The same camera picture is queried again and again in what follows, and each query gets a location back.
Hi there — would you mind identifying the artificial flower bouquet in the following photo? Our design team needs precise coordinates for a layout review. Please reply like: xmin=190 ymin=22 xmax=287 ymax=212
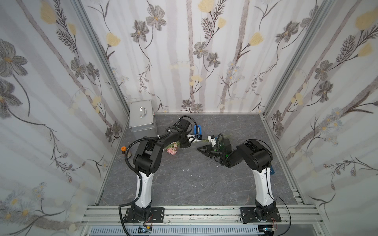
xmin=165 ymin=134 xmax=234 ymax=155

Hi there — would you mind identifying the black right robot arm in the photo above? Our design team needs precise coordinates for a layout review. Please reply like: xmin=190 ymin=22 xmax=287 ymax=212
xmin=197 ymin=138 xmax=282 ymax=224

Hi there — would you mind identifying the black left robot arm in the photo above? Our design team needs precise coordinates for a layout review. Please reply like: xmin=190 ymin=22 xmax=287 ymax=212
xmin=118 ymin=115 xmax=198 ymax=236

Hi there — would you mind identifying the silver aluminium case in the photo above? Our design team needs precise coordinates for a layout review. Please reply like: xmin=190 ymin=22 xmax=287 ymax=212
xmin=129 ymin=100 xmax=158 ymax=139

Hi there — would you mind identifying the brown bottle with orange cap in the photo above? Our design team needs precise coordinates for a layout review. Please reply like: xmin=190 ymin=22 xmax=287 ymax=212
xmin=121 ymin=146 xmax=128 ymax=155

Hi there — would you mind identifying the right wrist camera white housing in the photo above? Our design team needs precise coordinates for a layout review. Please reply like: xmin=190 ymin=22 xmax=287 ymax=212
xmin=208 ymin=135 xmax=216 ymax=145

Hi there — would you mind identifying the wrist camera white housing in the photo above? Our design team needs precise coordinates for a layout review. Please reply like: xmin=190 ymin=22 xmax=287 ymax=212
xmin=187 ymin=134 xmax=199 ymax=143
xmin=208 ymin=135 xmax=216 ymax=145

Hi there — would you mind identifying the left wrist camera white housing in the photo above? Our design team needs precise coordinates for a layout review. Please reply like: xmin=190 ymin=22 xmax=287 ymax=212
xmin=187 ymin=134 xmax=199 ymax=143

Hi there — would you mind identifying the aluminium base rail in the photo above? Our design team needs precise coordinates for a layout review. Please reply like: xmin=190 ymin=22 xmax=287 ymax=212
xmin=77 ymin=205 xmax=330 ymax=236

